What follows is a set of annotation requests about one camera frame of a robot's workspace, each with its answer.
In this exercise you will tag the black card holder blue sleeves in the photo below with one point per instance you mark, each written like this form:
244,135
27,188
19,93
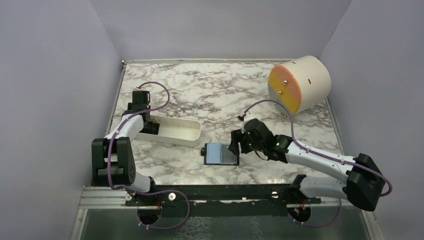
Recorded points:
218,154

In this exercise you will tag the cream cylinder drum colored face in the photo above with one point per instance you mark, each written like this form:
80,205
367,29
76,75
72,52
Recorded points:
299,84

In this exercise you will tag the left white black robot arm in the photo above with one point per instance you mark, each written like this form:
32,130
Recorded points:
113,154

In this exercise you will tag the white plastic tray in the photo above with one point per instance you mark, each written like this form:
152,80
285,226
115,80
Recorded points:
168,130

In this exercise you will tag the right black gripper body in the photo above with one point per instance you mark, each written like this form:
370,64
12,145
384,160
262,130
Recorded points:
246,144

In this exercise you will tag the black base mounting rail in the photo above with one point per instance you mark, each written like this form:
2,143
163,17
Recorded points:
234,200

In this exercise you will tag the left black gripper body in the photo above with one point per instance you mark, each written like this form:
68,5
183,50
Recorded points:
129,106

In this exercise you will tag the aluminium table frame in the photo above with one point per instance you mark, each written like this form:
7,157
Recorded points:
222,97

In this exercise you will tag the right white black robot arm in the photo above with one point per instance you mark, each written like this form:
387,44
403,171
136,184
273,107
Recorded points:
355,179

